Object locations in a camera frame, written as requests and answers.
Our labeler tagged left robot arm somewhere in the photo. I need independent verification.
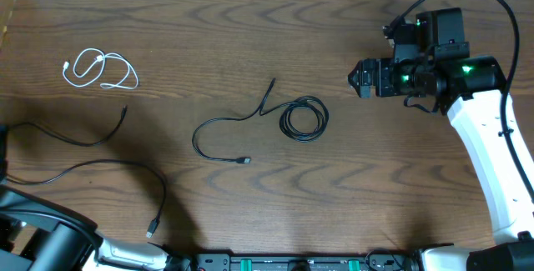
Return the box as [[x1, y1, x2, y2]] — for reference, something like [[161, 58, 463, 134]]
[[1, 125, 191, 270]]

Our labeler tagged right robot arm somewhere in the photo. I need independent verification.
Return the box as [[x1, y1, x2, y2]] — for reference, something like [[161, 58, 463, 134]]
[[348, 8, 533, 270]]

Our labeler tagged black USB cable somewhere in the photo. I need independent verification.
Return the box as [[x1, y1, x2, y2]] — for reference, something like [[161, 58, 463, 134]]
[[190, 77, 330, 165]]

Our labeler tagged white USB cable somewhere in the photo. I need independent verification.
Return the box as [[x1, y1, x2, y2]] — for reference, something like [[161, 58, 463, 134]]
[[62, 47, 140, 91]]

